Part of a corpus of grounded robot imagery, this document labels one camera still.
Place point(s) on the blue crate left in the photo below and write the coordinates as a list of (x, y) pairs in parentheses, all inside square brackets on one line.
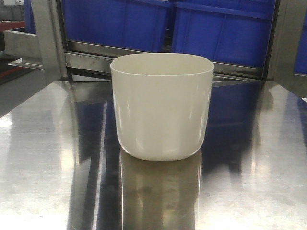
[(133, 24)]

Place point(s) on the blue crate far right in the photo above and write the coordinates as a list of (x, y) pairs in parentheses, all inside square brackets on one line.
[(301, 57)]

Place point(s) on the blue crate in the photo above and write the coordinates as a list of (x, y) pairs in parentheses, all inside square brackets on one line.
[(301, 57), (225, 31), (133, 24)]

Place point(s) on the stainless steel shelf frame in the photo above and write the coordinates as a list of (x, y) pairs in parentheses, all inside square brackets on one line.
[(50, 49)]

